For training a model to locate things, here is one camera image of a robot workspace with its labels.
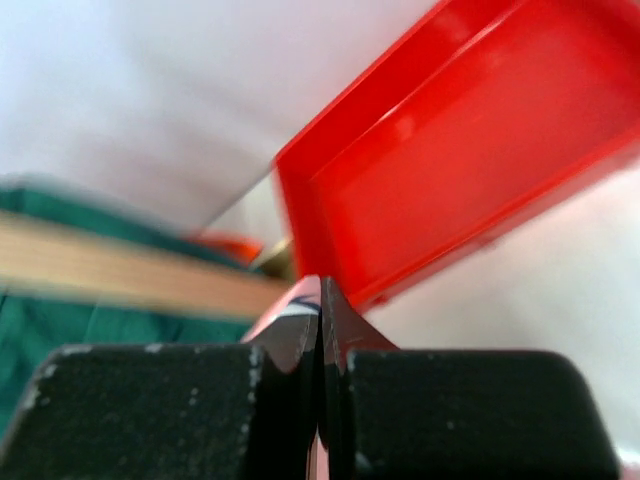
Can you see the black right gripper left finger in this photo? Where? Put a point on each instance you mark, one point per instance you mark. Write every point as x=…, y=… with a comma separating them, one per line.
x=168, y=411

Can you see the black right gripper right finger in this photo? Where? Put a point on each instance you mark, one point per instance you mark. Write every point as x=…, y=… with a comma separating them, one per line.
x=394, y=413

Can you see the pink shark print shorts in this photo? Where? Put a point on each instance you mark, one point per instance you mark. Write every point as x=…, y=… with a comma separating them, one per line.
x=303, y=298

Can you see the orange shorts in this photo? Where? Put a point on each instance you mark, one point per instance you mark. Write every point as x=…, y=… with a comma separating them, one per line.
x=240, y=248

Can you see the wooden clothes rack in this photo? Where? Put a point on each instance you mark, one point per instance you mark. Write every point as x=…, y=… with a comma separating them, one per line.
x=49, y=260

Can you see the red plastic bin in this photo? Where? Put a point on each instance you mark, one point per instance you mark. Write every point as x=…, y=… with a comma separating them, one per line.
x=483, y=115

